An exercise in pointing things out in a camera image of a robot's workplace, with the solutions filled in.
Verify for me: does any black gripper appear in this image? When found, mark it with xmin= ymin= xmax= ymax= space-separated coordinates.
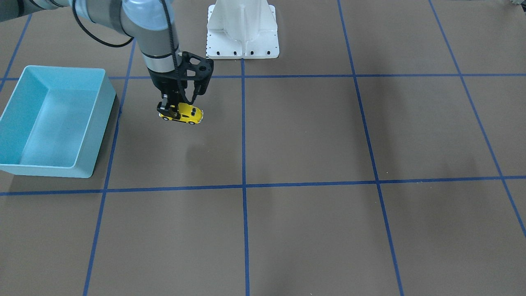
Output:
xmin=148 ymin=69 xmax=196 ymax=120

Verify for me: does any yellow beetle toy car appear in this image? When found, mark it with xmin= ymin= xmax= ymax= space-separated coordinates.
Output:
xmin=157 ymin=102 xmax=204 ymax=125

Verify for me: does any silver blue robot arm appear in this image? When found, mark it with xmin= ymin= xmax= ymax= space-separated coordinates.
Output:
xmin=1 ymin=0 xmax=212 ymax=125

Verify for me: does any light blue plastic bin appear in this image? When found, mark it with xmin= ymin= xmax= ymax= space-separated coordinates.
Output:
xmin=0 ymin=65 xmax=116 ymax=178

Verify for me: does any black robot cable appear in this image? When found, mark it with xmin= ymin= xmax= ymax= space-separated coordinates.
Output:
xmin=72 ymin=0 xmax=198 ymax=105

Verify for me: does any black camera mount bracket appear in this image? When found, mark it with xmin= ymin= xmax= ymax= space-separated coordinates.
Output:
xmin=177 ymin=52 xmax=214 ymax=96

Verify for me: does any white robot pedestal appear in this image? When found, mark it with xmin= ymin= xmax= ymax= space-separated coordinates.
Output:
xmin=205 ymin=0 xmax=280 ymax=60

